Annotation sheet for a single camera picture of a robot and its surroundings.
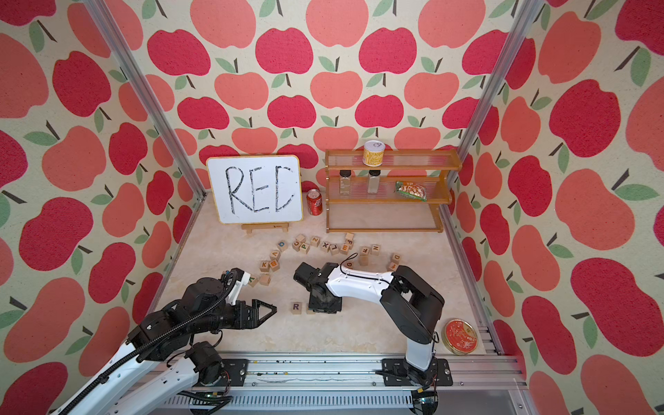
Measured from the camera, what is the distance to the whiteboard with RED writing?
96cm

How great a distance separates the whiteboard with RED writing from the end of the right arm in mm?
359

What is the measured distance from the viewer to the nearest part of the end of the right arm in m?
0.64
